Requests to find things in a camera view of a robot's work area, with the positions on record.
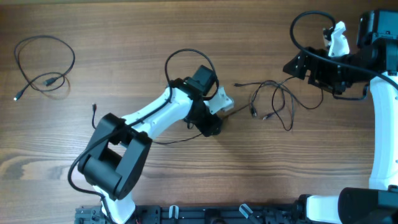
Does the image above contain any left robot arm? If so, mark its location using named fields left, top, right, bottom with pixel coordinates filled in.
left=73, top=65, right=222, bottom=223

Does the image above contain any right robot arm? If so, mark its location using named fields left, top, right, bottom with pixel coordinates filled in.
left=283, top=9, right=397, bottom=223

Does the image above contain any left camera black cable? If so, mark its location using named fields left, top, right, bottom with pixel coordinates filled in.
left=67, top=48, right=220, bottom=224

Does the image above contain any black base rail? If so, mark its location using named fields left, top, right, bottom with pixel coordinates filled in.
left=74, top=203, right=312, bottom=224

